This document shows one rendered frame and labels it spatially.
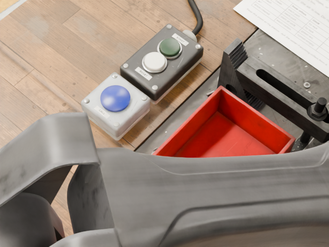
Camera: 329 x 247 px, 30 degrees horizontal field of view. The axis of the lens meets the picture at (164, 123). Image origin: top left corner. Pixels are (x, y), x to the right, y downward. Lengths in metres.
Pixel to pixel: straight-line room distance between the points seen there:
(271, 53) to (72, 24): 0.30
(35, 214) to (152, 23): 0.62
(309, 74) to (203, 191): 0.60
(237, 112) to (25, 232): 0.51
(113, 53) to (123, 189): 0.61
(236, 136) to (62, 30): 0.31
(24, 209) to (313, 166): 0.17
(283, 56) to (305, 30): 0.06
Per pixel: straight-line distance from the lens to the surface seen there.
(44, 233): 0.35
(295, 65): 0.91
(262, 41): 0.93
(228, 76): 0.83
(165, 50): 0.85
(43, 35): 0.93
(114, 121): 0.80
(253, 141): 0.82
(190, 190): 0.32
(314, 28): 0.96
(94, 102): 0.82
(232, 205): 0.33
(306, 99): 0.79
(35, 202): 0.35
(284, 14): 0.96
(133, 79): 0.84
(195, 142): 0.81
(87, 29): 0.93
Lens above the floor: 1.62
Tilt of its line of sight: 60 degrees down
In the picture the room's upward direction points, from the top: 2 degrees clockwise
